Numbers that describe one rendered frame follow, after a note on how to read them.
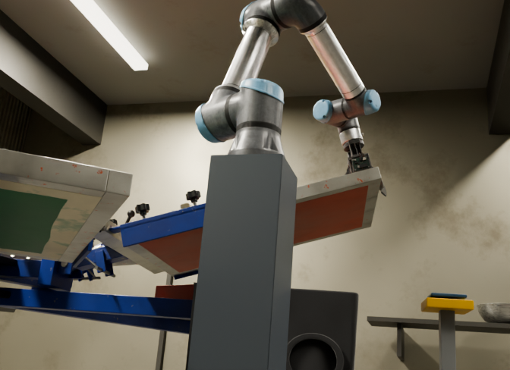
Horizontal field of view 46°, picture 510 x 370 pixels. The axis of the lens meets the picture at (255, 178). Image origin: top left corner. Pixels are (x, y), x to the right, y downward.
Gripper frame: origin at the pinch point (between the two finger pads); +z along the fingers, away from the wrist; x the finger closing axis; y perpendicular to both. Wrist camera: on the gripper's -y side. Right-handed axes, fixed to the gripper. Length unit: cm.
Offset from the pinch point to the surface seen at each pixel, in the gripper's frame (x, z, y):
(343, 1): 39, -189, -159
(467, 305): 17.4, 42.1, 18.1
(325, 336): -24, 43, 22
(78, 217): -64, 19, 95
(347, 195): -8.0, 3.2, 20.8
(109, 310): -91, 19, 3
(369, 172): -0.7, 0.5, 29.2
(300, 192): -21.8, 2.0, 29.1
